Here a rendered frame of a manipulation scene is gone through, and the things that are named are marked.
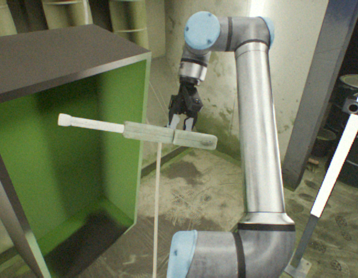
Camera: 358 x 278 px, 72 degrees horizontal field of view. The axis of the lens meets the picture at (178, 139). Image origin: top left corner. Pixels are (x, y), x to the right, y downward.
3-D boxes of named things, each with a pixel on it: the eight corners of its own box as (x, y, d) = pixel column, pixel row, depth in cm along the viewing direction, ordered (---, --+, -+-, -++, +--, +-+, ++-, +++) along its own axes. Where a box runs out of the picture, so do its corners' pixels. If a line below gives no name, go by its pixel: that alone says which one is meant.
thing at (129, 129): (194, 128, 102) (222, 138, 81) (192, 139, 103) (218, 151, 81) (67, 106, 85) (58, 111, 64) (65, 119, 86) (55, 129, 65)
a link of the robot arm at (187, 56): (188, 17, 75) (188, 27, 85) (179, 59, 76) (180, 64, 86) (219, 25, 75) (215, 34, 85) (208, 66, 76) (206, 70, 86)
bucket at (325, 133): (324, 162, 303) (331, 143, 288) (300, 153, 320) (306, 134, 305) (331, 151, 322) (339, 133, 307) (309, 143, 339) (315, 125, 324)
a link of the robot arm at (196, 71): (211, 68, 79) (183, 59, 76) (207, 84, 80) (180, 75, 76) (200, 70, 87) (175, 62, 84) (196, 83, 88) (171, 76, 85)
